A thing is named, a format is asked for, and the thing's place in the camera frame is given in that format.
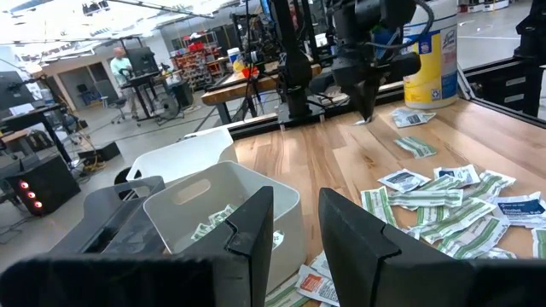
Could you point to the white bottle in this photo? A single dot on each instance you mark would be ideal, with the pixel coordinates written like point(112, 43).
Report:
point(234, 55)

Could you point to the red-label white packet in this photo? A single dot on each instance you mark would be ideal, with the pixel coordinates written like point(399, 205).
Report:
point(317, 283)

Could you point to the black box with red lights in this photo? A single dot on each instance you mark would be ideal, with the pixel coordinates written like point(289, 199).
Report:
point(51, 183)

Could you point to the person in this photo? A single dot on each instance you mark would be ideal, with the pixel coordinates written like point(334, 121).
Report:
point(121, 72)

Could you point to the white plastic bin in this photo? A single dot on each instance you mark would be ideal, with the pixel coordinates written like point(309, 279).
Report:
point(183, 158)

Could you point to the black standing desk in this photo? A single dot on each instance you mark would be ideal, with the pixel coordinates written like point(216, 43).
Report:
point(141, 80)
point(30, 117)

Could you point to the black computer monitor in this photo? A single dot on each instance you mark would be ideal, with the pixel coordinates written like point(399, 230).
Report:
point(15, 89)
point(143, 61)

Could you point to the wooden workbench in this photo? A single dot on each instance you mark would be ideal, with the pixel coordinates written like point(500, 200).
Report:
point(239, 89)

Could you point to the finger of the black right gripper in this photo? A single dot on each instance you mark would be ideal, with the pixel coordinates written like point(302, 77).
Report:
point(359, 100)
point(373, 98)

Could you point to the black office chair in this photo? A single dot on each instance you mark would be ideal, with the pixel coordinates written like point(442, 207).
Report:
point(119, 104)

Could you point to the low black platform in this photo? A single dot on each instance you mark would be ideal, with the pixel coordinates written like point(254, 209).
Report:
point(102, 151)

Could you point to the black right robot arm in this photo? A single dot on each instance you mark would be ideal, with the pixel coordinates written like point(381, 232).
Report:
point(298, 64)

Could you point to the shelf with red bins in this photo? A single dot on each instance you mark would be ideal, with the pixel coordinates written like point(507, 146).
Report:
point(196, 64)

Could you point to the grey floor fan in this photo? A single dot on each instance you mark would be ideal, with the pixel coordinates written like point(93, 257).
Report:
point(170, 108)

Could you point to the BZK antiseptic towelette packet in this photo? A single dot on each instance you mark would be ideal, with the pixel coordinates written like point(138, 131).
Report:
point(403, 181)
point(362, 122)
point(411, 118)
point(322, 264)

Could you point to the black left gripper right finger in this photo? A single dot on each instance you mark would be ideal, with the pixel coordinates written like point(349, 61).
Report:
point(362, 264)

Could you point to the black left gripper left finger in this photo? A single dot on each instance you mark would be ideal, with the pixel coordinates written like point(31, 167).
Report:
point(251, 256)

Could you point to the disinfectant wipes canister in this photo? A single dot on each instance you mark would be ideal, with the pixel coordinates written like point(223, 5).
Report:
point(431, 81)

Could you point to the light grey plastic bin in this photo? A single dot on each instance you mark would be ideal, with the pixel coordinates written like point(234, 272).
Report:
point(179, 221)

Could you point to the dark grey plastic bin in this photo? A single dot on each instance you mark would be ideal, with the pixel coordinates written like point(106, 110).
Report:
point(123, 221)

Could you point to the blue-label alcohol pad packet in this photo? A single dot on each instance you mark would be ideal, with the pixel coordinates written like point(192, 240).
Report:
point(462, 175)
point(520, 209)

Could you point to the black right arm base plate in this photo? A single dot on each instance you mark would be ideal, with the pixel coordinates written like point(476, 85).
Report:
point(298, 116)

